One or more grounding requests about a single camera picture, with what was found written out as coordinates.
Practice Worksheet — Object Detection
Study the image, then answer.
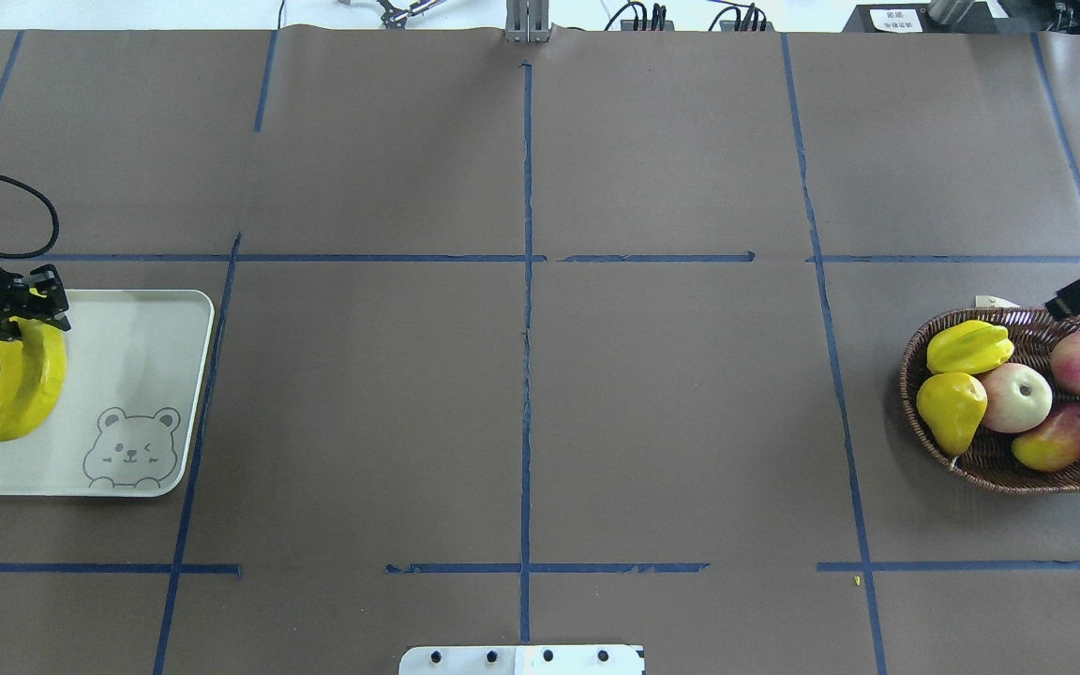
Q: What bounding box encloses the long yellow banana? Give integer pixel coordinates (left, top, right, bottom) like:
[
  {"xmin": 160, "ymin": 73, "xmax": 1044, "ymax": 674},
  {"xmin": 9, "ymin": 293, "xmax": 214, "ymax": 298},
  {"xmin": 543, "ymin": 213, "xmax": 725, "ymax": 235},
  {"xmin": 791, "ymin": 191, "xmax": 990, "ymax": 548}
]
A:
[{"xmin": 0, "ymin": 340, "xmax": 24, "ymax": 420}]

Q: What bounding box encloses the left black braided cable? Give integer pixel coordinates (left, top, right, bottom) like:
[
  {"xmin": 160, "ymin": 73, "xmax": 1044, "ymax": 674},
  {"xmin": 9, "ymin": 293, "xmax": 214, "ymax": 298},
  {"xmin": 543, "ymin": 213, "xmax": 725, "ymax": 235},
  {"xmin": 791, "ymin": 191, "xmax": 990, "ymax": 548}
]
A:
[{"xmin": 0, "ymin": 172, "xmax": 60, "ymax": 262}]

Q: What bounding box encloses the yellow starfruit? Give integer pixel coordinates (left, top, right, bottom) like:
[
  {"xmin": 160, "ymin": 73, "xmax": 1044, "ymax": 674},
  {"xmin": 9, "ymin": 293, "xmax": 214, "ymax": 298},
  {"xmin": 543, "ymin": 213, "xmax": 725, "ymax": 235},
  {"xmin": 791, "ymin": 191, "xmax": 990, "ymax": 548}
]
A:
[{"xmin": 926, "ymin": 320, "xmax": 1015, "ymax": 375}]

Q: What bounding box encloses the brown wicker basket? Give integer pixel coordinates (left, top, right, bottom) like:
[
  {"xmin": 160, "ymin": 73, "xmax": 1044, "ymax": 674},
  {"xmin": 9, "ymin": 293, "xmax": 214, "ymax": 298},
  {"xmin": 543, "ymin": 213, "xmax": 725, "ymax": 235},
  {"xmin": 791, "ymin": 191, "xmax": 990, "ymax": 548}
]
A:
[{"xmin": 897, "ymin": 307, "xmax": 1080, "ymax": 495}]

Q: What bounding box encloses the white paper price tag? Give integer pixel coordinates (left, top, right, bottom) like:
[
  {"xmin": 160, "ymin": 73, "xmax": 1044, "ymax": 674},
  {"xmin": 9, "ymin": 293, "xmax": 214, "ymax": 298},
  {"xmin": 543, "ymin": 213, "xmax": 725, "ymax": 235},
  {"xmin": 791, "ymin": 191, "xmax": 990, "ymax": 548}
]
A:
[{"xmin": 972, "ymin": 294, "xmax": 1020, "ymax": 308}]

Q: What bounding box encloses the white bear tray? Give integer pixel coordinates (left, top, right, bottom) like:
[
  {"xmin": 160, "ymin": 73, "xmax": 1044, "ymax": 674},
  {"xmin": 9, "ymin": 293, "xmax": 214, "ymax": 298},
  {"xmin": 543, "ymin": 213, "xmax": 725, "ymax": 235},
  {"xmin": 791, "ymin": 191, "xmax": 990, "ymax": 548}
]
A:
[{"xmin": 0, "ymin": 291, "xmax": 215, "ymax": 497}]

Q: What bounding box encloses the pale peach fruit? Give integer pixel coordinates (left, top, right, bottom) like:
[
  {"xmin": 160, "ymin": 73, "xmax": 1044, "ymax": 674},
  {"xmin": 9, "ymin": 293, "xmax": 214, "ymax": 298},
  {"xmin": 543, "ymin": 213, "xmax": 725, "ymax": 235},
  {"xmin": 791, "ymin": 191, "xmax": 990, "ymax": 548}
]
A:
[{"xmin": 978, "ymin": 363, "xmax": 1053, "ymax": 433}]

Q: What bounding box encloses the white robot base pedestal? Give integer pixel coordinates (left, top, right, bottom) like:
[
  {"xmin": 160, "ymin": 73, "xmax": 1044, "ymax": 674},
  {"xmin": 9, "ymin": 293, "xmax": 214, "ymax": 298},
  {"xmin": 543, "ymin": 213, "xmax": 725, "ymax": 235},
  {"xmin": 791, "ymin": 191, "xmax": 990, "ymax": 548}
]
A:
[{"xmin": 397, "ymin": 644, "xmax": 647, "ymax": 674}]

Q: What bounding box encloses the orange mango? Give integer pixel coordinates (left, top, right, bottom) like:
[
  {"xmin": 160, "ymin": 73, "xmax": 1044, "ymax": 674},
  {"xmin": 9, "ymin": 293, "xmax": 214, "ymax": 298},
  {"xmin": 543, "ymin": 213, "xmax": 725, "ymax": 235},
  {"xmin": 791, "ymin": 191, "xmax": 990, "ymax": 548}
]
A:
[{"xmin": 1011, "ymin": 402, "xmax": 1080, "ymax": 472}]

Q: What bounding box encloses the yellow pear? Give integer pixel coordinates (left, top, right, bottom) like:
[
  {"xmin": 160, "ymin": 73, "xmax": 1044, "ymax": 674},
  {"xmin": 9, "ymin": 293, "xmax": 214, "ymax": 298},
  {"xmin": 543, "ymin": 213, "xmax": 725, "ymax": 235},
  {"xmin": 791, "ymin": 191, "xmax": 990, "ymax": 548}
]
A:
[{"xmin": 914, "ymin": 372, "xmax": 987, "ymax": 458}]

